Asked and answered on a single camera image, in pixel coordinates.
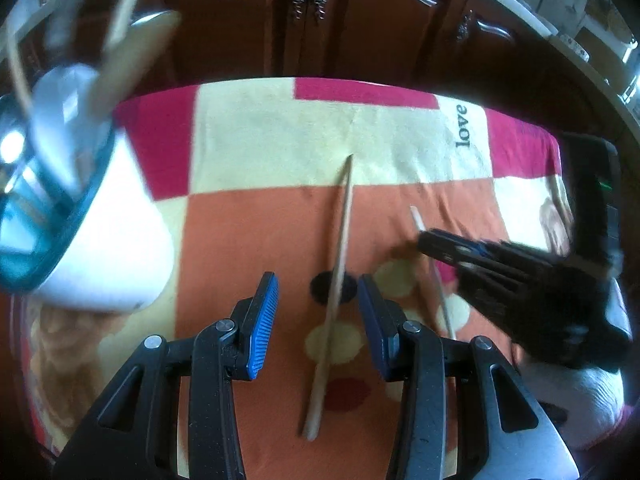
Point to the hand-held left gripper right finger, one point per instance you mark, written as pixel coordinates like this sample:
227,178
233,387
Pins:
372,320

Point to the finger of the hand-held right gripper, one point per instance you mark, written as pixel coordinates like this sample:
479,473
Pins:
465,250
510,305

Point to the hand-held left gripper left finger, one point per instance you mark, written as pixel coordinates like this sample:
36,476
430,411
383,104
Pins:
260,325

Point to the wooden chopstick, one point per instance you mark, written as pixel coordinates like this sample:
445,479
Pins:
345,200
445,305
20,80
127,5

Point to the white utensil holder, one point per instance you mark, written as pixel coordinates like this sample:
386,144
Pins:
125,240

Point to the white plastic spoon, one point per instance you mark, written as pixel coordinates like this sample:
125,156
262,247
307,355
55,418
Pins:
65,110

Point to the person's right forearm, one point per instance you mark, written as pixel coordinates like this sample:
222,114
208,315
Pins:
575,400

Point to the white countertop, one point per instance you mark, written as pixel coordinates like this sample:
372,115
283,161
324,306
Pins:
550,30

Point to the checkered fleece blanket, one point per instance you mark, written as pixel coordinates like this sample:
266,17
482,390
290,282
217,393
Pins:
280,125

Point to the dark wooden cabinet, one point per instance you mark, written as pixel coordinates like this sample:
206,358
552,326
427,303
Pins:
225,20

